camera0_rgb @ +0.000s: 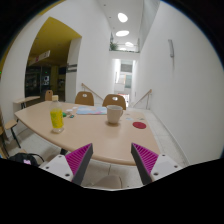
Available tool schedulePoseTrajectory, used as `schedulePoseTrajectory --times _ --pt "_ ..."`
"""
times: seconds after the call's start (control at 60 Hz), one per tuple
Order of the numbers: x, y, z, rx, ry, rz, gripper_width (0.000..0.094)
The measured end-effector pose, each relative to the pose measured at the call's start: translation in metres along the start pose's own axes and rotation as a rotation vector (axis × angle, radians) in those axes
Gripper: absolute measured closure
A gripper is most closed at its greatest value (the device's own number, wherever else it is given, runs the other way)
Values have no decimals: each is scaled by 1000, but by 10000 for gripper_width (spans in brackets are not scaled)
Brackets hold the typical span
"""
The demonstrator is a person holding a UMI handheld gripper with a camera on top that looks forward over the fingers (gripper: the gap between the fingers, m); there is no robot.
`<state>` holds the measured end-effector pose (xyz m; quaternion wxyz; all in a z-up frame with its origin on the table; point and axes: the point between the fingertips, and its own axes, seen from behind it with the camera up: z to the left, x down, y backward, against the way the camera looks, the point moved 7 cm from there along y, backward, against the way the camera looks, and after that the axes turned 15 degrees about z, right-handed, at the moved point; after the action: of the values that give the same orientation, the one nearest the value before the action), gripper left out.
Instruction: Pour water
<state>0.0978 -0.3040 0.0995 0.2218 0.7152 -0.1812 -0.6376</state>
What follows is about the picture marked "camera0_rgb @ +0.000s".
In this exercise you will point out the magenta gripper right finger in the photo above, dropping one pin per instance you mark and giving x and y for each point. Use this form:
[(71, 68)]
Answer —
[(152, 166)]

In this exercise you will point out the black backpack on floor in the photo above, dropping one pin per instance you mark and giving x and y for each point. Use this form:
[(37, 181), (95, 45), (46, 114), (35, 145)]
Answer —
[(26, 158)]

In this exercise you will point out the wooden chair middle left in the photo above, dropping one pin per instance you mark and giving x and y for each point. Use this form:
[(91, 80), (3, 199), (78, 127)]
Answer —
[(84, 98)]

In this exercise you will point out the wooden chair at left edge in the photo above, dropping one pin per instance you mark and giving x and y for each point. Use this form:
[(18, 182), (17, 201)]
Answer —
[(4, 126)]

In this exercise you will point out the wooden chair middle right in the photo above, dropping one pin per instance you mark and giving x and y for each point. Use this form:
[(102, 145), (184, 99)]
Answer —
[(114, 99)]

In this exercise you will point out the white ceramic mug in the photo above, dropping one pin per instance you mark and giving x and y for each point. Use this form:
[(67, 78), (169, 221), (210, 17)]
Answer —
[(114, 113)]

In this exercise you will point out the right wooden handrail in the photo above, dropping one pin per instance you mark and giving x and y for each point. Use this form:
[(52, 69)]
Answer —
[(147, 94)]

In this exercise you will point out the red round coaster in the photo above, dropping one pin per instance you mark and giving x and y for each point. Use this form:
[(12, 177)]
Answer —
[(139, 125)]

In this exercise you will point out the light blue paper sheet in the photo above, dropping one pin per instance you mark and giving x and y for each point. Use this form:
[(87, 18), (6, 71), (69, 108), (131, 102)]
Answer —
[(91, 110)]

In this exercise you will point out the yellow-labelled plastic bottle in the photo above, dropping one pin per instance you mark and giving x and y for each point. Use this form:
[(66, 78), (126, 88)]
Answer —
[(56, 115)]

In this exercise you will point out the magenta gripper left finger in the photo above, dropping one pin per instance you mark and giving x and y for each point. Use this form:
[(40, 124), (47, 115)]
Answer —
[(72, 166)]

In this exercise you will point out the wooden chair far left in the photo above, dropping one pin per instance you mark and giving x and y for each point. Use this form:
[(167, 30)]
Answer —
[(48, 95)]

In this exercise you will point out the potted plant on balcony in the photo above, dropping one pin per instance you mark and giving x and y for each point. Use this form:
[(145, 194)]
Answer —
[(113, 46)]

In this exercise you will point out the small side table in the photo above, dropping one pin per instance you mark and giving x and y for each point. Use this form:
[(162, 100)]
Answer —
[(21, 103)]

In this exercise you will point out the beige oval table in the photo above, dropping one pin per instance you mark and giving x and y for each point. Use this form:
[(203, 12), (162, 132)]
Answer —
[(111, 143)]

